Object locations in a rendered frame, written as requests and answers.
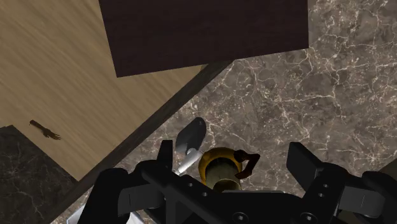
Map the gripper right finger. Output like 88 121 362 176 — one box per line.
286 141 397 224

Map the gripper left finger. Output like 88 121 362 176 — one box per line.
77 139 237 224

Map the dark brown fork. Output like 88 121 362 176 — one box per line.
29 119 62 141

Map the yellow mug with brown handle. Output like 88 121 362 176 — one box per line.
197 147 261 192

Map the grey spatula with pale handle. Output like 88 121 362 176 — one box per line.
173 116 207 177

